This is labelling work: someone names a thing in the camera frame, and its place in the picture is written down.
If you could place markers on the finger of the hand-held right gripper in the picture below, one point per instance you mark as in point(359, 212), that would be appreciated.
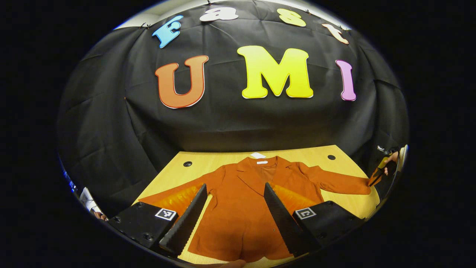
point(380, 169)

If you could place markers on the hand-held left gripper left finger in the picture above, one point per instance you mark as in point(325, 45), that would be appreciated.
point(187, 223)

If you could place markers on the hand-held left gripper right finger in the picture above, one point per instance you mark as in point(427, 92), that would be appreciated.
point(284, 227)

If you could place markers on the orange jacket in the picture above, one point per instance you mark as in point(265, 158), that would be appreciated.
point(238, 208)

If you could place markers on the white computer monitor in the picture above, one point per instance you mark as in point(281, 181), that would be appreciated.
point(87, 198)

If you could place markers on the black backdrop cloth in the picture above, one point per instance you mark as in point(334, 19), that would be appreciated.
point(230, 123)

